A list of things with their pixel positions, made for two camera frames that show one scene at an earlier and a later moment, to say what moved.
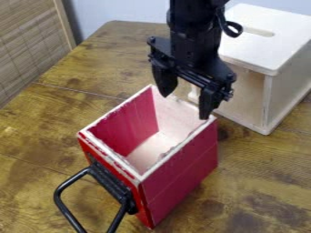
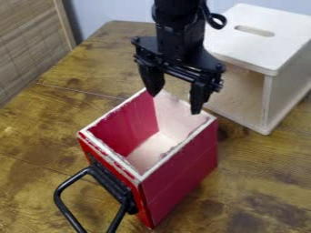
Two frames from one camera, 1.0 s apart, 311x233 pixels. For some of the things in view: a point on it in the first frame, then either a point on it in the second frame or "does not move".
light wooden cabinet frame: (269, 57) does not move
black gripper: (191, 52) -> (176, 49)
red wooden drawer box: (158, 151) does not move
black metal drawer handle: (113, 186) does not move
